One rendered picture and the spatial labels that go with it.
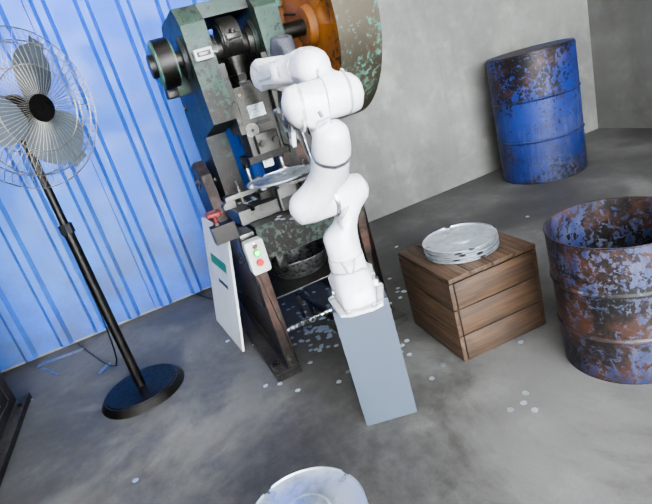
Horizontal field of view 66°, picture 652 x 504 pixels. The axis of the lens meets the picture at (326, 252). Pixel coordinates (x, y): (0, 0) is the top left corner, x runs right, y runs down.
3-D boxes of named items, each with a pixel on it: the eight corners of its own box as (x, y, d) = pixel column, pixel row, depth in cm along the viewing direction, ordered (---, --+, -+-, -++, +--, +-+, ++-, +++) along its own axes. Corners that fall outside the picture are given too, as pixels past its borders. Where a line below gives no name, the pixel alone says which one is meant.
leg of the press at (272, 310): (303, 371, 215) (234, 169, 185) (279, 383, 212) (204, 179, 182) (249, 304, 298) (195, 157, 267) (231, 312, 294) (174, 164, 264)
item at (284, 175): (234, 189, 216) (234, 187, 216) (287, 167, 231) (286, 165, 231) (271, 189, 194) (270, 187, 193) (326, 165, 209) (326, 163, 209)
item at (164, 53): (201, 89, 196) (180, 29, 188) (172, 97, 193) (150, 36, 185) (192, 93, 216) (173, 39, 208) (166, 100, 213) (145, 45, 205)
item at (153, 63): (316, 46, 210) (304, 0, 204) (160, 89, 191) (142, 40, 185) (301, 50, 226) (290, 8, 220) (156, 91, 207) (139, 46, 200)
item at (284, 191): (318, 205, 203) (309, 173, 199) (287, 217, 199) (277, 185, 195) (297, 198, 226) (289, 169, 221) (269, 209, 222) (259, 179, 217)
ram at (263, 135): (288, 146, 211) (267, 74, 201) (255, 157, 207) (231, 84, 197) (276, 145, 226) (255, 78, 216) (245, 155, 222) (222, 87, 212)
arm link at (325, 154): (356, 164, 136) (362, 114, 121) (297, 178, 133) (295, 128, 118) (334, 116, 146) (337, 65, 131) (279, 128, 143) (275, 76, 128)
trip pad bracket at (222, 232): (250, 263, 202) (234, 217, 195) (227, 272, 199) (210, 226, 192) (246, 259, 207) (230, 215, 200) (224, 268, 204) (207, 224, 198)
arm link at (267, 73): (322, 43, 140) (300, 50, 168) (256, 54, 136) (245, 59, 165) (328, 84, 143) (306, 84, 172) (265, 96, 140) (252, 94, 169)
